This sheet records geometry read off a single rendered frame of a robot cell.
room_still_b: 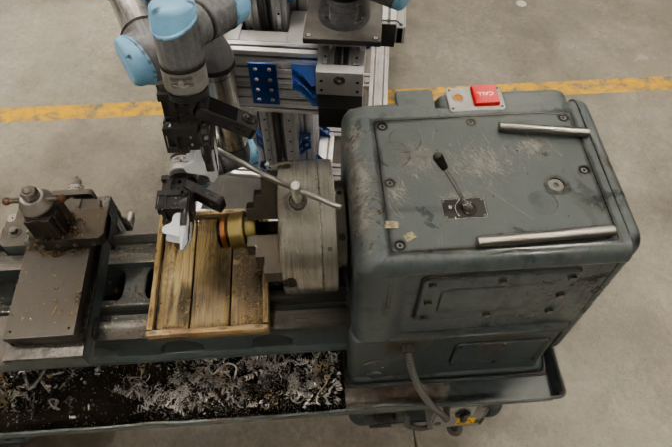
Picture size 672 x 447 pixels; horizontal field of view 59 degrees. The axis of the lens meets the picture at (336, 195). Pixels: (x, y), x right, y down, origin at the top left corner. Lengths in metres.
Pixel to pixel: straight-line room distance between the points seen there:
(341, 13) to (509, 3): 2.28
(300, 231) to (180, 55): 0.47
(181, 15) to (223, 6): 0.10
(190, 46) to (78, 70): 2.64
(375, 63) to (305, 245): 1.90
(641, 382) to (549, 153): 1.44
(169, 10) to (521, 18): 3.04
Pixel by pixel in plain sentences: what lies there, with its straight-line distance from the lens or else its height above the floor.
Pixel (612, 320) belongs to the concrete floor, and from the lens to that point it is 2.74.
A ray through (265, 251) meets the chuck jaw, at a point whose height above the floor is 1.10.
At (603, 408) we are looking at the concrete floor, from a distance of 2.58.
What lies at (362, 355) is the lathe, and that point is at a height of 0.74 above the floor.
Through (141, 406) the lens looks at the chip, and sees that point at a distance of 1.87.
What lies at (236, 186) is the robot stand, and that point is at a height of 0.21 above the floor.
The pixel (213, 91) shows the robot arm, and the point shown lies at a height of 1.24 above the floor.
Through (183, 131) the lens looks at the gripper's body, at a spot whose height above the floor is 1.50.
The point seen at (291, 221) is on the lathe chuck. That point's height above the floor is 1.22.
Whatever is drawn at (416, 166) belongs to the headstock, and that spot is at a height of 1.25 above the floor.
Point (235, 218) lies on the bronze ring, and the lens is 1.42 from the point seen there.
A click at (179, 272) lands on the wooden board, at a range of 1.65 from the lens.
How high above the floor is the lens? 2.30
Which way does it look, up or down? 55 degrees down
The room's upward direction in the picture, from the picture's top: straight up
